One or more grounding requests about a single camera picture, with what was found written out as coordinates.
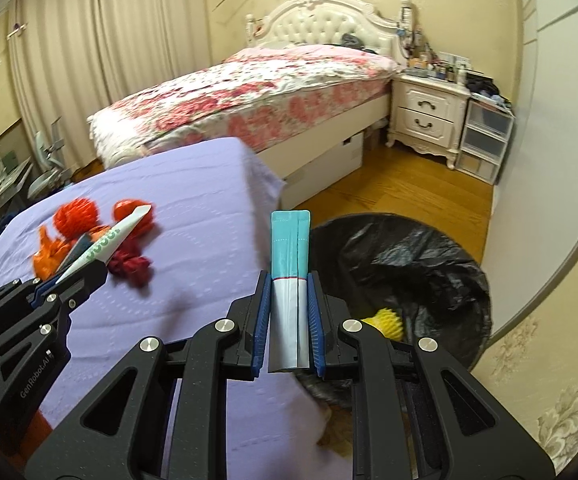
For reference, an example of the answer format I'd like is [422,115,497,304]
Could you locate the orange plastic wrapper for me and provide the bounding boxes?
[32,226,74,281]

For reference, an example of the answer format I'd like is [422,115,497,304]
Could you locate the white green tube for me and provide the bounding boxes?
[58,222,130,276]

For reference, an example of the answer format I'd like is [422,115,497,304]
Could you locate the dark red wrapper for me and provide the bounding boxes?
[107,240,151,288]

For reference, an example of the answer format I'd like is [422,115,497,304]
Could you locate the red foam fruit net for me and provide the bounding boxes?
[53,197,98,240]

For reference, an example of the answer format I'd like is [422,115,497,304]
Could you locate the yellow foam fruit net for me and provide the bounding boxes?
[362,308,404,342]

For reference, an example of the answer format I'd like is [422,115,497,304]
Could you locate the red plastic bag ball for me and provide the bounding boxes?
[112,198,155,238]

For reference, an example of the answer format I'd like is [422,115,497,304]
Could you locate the black bag trash bin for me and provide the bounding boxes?
[293,211,493,409]

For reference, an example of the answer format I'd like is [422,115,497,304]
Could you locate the grey desk chair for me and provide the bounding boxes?
[28,117,72,202]

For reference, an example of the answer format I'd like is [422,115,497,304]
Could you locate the purple table cloth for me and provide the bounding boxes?
[0,138,352,479]

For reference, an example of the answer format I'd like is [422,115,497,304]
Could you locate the beige curtains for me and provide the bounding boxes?
[7,0,211,168]

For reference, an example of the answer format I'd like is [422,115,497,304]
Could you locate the white under-bed storage box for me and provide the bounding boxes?
[280,132,364,209]

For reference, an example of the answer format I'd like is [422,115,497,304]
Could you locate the white sliding wardrobe door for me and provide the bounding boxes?
[482,0,578,338]

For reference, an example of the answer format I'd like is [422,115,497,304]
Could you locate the floral pink bedspread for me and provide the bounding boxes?
[88,44,402,168]

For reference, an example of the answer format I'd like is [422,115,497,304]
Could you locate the clear plastic drawer unit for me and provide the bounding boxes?
[456,94,516,185]

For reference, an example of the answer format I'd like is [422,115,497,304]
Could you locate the white two-drawer nightstand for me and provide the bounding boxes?
[387,74,471,170]

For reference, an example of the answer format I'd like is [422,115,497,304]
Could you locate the nightstand clutter bottles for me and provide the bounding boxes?
[399,4,511,106]

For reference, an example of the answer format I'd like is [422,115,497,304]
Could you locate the white tufted bed frame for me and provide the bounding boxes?
[246,0,415,178]

